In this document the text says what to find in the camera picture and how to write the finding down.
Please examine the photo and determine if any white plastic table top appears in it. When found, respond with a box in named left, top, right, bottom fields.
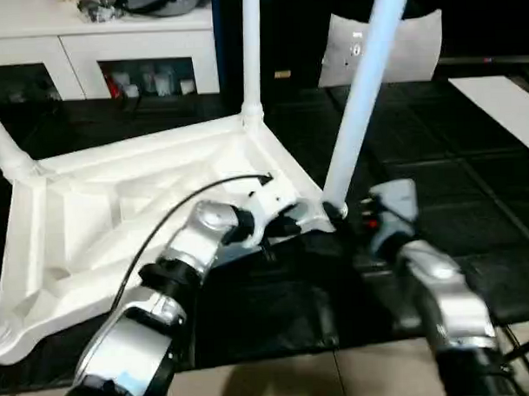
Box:
left=0, top=100, right=356, bottom=367

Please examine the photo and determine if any black floor mat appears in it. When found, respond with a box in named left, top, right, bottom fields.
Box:
left=0, top=77, right=529, bottom=393

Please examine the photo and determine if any grey printed cushion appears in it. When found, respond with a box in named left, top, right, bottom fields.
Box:
left=315, top=8, right=446, bottom=88

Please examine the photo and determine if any white flat panel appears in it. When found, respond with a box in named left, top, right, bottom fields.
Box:
left=447, top=74, right=529, bottom=162

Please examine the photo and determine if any grey round bag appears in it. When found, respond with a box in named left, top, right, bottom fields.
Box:
left=122, top=0, right=209, bottom=18

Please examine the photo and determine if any white glass-door cabinet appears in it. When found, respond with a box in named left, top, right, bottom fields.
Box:
left=0, top=0, right=222, bottom=104

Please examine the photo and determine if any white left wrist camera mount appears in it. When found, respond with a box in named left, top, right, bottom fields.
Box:
left=240, top=181, right=301, bottom=248

